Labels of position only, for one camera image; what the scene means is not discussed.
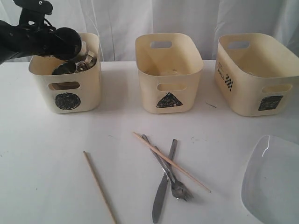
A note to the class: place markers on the wooden chopstick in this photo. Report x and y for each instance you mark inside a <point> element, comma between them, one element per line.
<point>93,171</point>
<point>171,162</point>

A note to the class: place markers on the steel mixing bowl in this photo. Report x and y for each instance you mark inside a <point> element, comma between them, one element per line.
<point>85,59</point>

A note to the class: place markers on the steel spoon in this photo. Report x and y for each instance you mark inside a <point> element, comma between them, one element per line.
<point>178,189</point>

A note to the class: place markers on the steel fork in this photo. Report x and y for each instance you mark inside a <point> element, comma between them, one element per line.
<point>178,189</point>

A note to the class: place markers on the steel cup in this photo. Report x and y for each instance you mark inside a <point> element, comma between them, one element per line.
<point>65,68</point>

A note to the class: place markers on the steel table knife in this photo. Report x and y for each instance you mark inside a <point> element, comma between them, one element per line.
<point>161,191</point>

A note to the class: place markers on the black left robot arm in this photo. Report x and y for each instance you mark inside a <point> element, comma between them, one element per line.
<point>17,42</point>

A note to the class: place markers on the cream bin with triangle mark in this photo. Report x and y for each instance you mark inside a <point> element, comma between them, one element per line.
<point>169,69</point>

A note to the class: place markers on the cream bin with circle mark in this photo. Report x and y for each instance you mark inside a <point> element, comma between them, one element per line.
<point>66,93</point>

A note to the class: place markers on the white backdrop curtain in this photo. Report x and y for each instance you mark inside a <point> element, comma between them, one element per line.
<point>118,23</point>

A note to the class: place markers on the cream bin with square mark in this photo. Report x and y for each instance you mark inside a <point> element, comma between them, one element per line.
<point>255,73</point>

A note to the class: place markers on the white square plate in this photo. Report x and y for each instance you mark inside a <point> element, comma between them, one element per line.
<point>270,187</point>

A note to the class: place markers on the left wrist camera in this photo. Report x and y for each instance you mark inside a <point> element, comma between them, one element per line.
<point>33,12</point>

